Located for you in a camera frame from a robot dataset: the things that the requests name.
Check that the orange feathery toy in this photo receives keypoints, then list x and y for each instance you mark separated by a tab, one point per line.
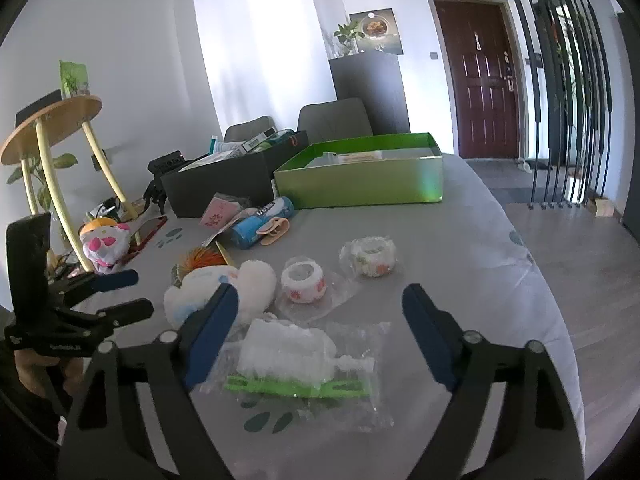
202	257

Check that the thin wooden stick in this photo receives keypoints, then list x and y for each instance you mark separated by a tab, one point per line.
224	254

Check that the dark grey cabinet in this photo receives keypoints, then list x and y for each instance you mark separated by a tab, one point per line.
370	95

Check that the person's left forearm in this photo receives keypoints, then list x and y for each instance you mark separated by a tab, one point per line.
25	430

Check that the white shoes by door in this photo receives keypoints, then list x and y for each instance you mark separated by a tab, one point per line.
525	163

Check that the bagged patterned tape roll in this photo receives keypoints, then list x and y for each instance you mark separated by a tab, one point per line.
369	257
304	282

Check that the red phone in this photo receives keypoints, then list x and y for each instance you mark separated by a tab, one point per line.
149	232

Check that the black storage box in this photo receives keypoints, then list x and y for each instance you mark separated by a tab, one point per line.
220	190

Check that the green picture card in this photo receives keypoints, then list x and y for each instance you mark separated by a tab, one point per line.
75	77

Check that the pink white plush with orange cap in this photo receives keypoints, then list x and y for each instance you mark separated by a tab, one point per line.
105	245

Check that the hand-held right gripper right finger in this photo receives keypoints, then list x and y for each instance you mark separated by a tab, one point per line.
430	335

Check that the bagged white cotton pack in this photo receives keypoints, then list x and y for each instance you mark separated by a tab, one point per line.
285	355

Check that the grey dining chair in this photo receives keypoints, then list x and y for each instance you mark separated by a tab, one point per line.
247	130
335	120

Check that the potted plant on cabinet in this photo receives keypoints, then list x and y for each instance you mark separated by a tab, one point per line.
347	35

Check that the white carton with black edge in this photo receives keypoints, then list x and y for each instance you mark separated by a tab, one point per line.
257	141

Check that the round wooden side table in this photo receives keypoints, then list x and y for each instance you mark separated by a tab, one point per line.
50	125

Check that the green rimmed clear bin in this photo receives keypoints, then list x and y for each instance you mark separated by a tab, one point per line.
360	185

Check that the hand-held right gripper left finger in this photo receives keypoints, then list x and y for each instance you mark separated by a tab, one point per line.
215	335

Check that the green floor plant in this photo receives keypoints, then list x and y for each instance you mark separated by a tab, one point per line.
40	175

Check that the small wooden crate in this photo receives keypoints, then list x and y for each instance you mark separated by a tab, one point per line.
601	207

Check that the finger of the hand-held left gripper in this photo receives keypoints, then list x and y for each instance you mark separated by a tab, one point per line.
127	311
112	280

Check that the black box on side table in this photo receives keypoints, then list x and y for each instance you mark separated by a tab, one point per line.
37	107

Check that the blue and white bottle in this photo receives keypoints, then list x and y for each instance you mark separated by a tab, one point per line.
250	230

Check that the white plush toy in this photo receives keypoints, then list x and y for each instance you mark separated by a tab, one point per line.
250	280

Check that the bagged plush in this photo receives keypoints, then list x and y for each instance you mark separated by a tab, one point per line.
217	212

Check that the black slat room divider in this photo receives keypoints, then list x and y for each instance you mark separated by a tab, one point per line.
545	85

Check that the small black tripod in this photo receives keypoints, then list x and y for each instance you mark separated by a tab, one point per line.
155	197

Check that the beige hair clips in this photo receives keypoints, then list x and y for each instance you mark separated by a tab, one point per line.
274	230

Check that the person's left hand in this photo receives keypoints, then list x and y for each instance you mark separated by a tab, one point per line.
45	377

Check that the dark red entrance door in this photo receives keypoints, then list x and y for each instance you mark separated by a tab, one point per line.
480	75

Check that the framed wall picture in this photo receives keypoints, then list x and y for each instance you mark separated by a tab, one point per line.
382	30

